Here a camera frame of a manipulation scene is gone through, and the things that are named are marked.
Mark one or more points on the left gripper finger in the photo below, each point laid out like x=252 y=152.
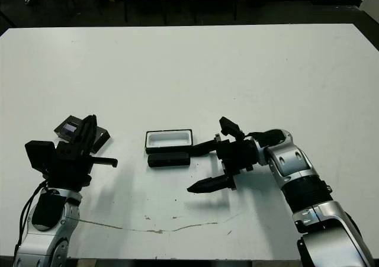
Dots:
x=92 y=131
x=83 y=133

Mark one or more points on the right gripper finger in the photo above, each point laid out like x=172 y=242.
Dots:
x=207 y=184
x=204 y=148

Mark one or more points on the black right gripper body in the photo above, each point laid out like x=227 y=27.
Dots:
x=237 y=156

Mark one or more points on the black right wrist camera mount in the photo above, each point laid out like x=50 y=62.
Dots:
x=231 y=128

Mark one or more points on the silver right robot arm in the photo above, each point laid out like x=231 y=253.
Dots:
x=296 y=163

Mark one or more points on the black box lid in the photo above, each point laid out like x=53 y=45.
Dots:
x=66 y=128

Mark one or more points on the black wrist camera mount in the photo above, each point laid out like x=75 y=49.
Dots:
x=38 y=156
x=231 y=128

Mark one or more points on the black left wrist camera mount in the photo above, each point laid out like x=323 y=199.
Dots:
x=38 y=156

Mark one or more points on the black box with white insert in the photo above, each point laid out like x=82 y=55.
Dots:
x=168 y=138

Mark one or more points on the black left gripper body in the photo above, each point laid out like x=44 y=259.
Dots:
x=68 y=169

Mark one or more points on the black metal chair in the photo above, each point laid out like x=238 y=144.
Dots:
x=125 y=6
x=236 y=6

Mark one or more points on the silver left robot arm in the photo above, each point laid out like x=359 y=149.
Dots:
x=44 y=243

